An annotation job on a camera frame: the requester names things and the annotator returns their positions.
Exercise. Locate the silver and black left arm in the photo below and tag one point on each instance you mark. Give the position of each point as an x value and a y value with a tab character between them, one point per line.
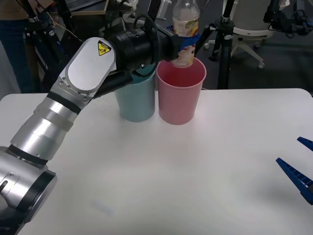
83	68

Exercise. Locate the person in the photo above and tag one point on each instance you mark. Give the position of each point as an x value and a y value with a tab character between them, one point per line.
12	39

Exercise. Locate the dark desk with wooden edge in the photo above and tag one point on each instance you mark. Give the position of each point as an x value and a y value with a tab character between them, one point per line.
97	10

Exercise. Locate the red-capped clear plastic bottle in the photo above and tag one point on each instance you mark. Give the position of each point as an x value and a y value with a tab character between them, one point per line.
185	23

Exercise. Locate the grey laptop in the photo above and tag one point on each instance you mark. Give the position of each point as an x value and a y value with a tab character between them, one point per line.
80	3

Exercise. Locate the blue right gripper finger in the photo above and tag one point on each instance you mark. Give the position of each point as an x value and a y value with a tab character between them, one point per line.
306	142
298	177

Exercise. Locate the tall black tripod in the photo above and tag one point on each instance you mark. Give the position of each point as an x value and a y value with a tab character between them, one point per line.
225	56

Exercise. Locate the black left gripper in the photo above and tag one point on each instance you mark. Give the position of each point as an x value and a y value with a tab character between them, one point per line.
168	46

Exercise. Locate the white office chair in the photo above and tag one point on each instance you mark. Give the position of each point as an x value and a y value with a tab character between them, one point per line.
249	31

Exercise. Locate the pale blue plastic bin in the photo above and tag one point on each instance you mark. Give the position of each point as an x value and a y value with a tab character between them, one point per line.
137	102

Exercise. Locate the black tripod with tape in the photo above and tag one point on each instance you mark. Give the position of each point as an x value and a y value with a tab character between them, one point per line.
52	39

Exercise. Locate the pink plastic bin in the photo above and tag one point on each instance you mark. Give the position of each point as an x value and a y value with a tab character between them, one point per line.
178	105

